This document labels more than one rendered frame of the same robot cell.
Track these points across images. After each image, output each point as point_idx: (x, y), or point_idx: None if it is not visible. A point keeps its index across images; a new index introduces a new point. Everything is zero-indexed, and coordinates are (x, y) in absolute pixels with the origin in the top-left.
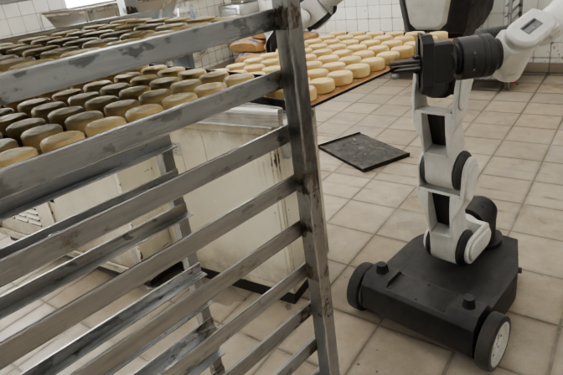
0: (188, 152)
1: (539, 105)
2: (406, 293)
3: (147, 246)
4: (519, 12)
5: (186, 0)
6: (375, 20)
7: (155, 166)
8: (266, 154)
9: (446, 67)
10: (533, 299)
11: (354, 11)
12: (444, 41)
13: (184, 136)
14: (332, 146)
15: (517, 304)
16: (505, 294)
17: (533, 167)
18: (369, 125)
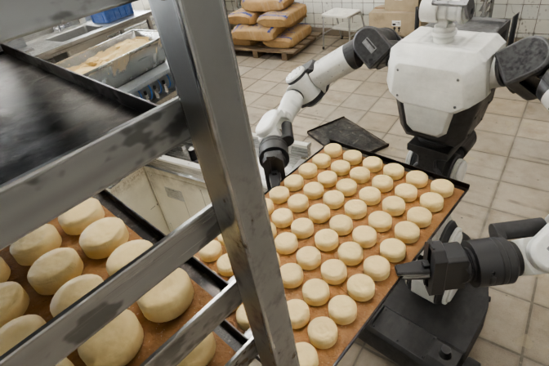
0: (189, 200)
1: (506, 87)
2: (389, 332)
3: None
4: None
5: None
6: None
7: (160, 203)
8: None
9: (458, 278)
10: (498, 323)
11: None
12: (459, 256)
13: (185, 187)
14: (319, 133)
15: (484, 328)
16: (476, 332)
17: (499, 164)
18: (352, 106)
